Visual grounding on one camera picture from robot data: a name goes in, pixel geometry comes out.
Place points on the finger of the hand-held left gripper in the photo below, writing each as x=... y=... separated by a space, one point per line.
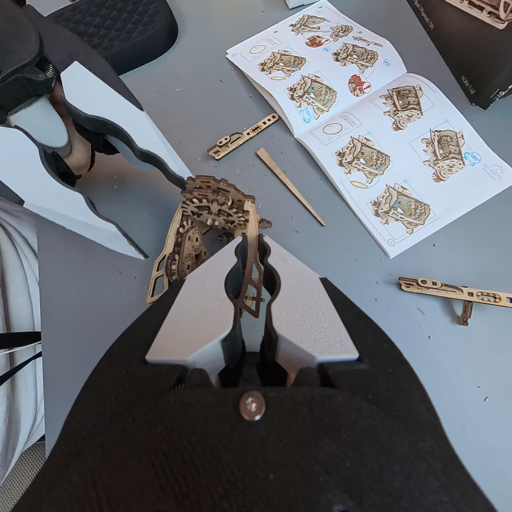
x=116 y=112
x=48 y=196

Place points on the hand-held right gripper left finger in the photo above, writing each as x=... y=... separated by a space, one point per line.
x=188 y=320

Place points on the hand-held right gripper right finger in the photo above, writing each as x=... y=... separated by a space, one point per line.
x=316 y=320

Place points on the wooden mechanical gear model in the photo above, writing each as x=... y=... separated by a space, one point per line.
x=208 y=208

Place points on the grey desk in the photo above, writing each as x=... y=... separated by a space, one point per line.
x=420 y=380

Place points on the person's left hand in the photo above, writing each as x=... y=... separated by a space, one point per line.
x=80 y=154

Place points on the person's white shirt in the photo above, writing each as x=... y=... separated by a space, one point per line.
x=20 y=280

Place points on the wooden strip with cross peg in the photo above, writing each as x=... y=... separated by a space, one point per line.
x=432 y=286

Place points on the long perforated wooden strip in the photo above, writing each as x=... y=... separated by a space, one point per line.
x=240 y=138

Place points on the pointed wooden stick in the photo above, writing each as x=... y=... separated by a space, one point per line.
x=292 y=188

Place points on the white box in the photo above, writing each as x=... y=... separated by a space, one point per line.
x=302 y=3

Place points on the open instruction booklet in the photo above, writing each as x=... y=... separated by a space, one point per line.
x=400 y=120

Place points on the black product box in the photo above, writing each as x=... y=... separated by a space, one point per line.
x=452 y=48

